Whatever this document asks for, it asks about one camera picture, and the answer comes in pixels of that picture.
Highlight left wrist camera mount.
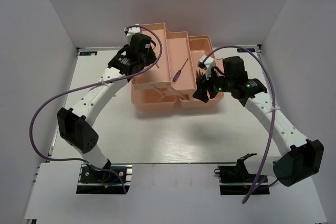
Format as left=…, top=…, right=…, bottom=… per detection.
left=124, top=24, right=142, bottom=39

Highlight yellow long nose pliers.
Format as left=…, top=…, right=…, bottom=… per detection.
left=196, top=70, right=204, bottom=78

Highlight pink plastic toolbox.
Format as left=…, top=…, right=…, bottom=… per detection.
left=131, top=23, right=224, bottom=112

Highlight blue red handled screwdriver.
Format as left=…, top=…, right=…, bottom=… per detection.
left=172, top=58, right=188, bottom=83

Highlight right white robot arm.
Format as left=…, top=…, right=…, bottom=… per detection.
left=193, top=56, right=324, bottom=187

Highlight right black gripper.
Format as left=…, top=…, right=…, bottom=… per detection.
left=192, top=66, right=234, bottom=103

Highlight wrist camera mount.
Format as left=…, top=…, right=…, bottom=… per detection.
left=124, top=24, right=142, bottom=39
left=197, top=55, right=216, bottom=80

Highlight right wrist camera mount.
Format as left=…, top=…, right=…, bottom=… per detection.
left=197, top=55, right=216, bottom=80

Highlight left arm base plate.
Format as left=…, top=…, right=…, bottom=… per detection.
left=76, top=164, right=133, bottom=195

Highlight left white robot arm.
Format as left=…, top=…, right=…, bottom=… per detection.
left=57, top=33, right=156, bottom=182

